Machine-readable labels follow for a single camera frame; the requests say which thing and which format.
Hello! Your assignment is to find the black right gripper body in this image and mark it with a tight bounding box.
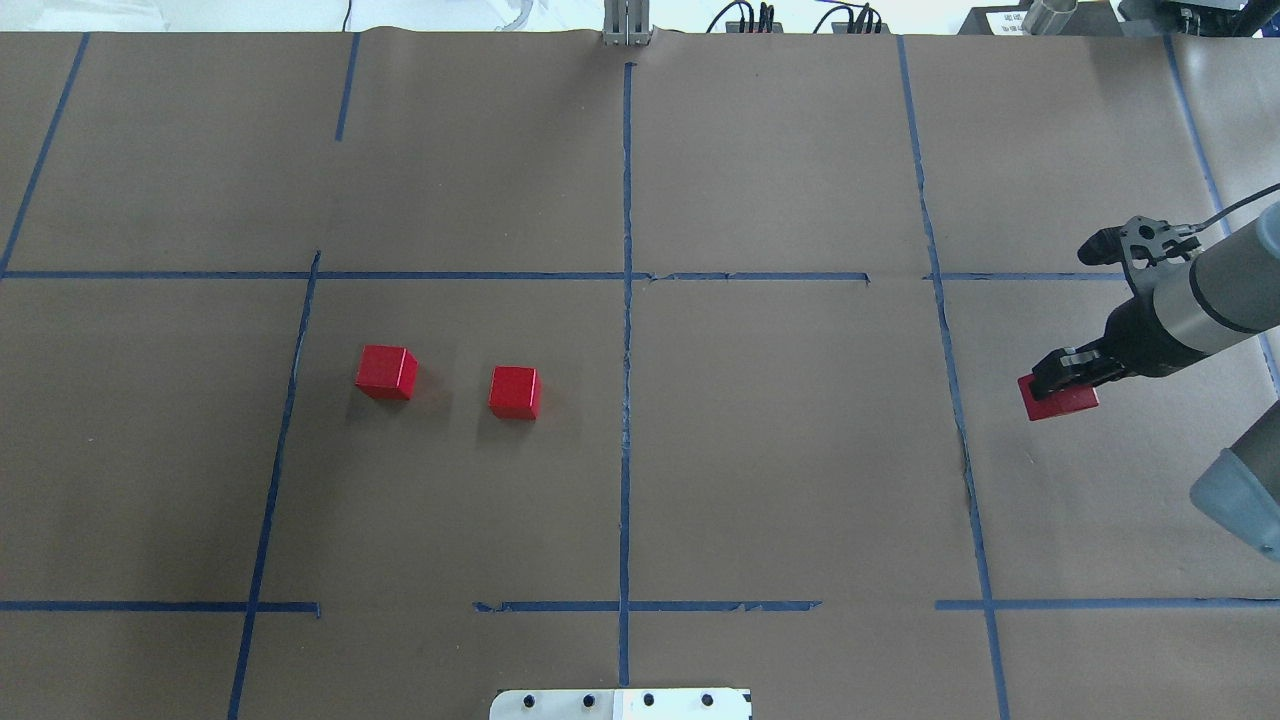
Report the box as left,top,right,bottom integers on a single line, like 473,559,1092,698
1098,296,1171,386

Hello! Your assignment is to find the red block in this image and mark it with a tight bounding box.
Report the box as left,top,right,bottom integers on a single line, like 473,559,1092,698
1018,375,1100,421
488,365,541,421
355,345,420,402

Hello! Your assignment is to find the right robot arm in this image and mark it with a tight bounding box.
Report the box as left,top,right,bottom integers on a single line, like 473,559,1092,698
1018,206,1279,561

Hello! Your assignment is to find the aluminium frame post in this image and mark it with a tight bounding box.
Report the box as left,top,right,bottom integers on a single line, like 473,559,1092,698
602,0,653,47

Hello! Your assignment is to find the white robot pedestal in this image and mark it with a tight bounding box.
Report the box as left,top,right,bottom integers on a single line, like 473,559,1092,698
488,687,754,719

